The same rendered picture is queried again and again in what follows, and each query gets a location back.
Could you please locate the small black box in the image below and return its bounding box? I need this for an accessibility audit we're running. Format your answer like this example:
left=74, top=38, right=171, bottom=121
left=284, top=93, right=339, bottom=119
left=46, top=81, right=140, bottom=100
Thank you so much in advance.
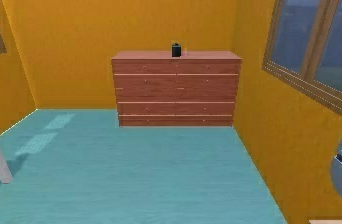
left=171, top=42, right=182, bottom=58

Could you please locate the red-brown wooden chest of drawers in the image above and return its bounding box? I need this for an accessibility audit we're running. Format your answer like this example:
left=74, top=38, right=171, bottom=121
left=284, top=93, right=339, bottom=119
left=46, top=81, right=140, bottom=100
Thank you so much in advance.
left=110, top=50, right=243, bottom=128

